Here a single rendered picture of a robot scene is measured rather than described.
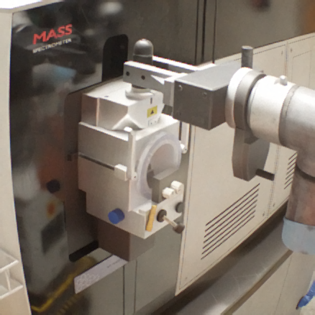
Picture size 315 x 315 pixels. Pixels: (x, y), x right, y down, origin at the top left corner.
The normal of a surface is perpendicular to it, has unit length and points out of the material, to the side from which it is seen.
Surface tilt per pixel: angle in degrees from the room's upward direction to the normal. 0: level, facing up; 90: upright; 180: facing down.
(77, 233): 90
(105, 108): 90
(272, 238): 0
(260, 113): 84
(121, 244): 90
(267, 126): 102
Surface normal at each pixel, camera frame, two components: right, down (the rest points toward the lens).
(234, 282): 0.05, -0.91
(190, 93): -0.60, 0.31
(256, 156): 0.80, 0.30
